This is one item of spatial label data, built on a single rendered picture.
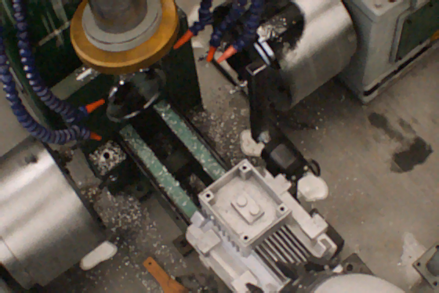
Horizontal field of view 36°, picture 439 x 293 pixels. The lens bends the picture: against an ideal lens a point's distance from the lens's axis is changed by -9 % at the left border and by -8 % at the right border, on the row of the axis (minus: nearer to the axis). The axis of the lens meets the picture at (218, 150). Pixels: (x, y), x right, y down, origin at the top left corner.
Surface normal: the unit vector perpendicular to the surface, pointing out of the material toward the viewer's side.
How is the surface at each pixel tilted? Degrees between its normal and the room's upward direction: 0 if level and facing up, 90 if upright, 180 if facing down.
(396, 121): 0
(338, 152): 0
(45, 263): 70
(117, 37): 0
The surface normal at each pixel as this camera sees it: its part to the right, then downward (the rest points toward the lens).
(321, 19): 0.29, 0.06
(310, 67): 0.52, 0.46
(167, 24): -0.07, -0.43
